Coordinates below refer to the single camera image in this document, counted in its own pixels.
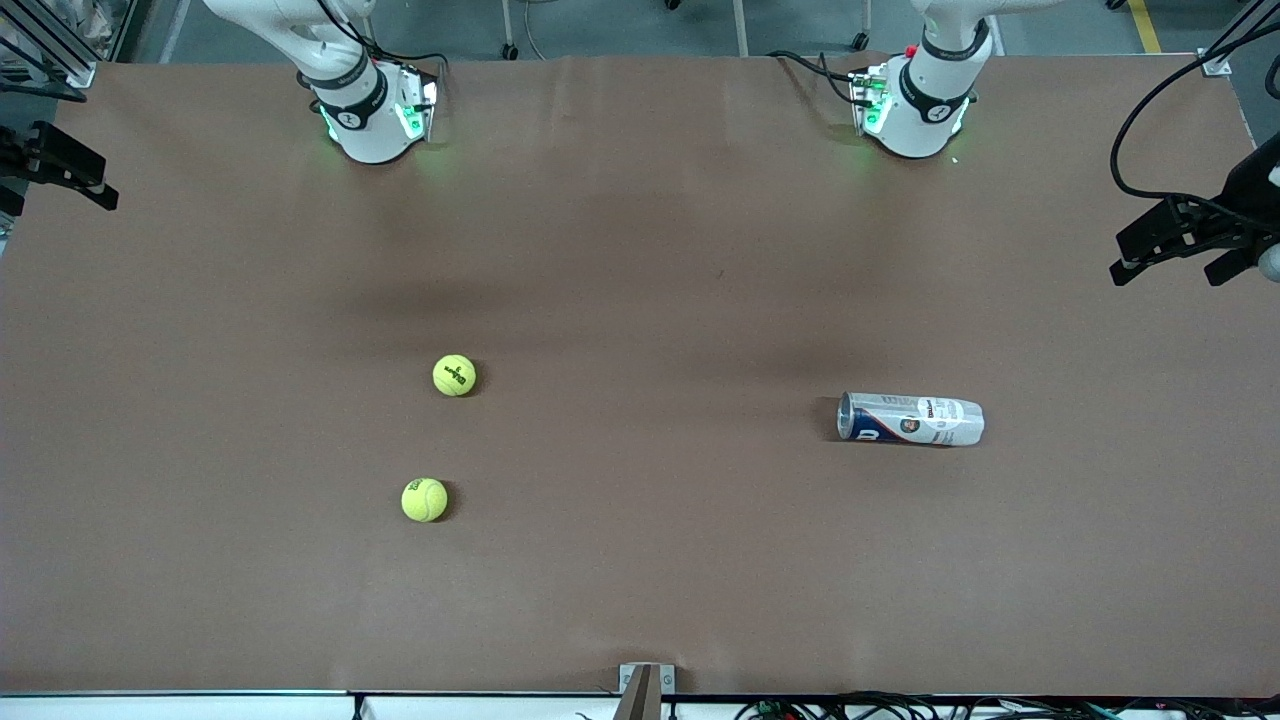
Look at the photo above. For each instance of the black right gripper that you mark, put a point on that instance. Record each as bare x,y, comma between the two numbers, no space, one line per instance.
22,152

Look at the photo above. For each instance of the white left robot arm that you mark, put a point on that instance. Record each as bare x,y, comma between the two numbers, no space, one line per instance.
925,120

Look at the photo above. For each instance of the clear tennis ball can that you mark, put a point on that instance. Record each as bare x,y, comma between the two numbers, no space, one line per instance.
910,418

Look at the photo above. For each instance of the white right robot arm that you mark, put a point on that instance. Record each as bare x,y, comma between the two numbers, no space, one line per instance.
370,130

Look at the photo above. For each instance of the yellow tennis ball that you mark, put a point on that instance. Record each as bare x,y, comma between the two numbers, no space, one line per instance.
424,499
454,375

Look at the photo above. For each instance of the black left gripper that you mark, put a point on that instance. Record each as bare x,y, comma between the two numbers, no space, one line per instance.
1254,192

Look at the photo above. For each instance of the brown table cover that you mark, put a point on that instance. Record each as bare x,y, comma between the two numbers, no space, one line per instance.
640,250

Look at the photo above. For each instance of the white stand leg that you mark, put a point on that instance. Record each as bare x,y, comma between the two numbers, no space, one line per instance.
741,30

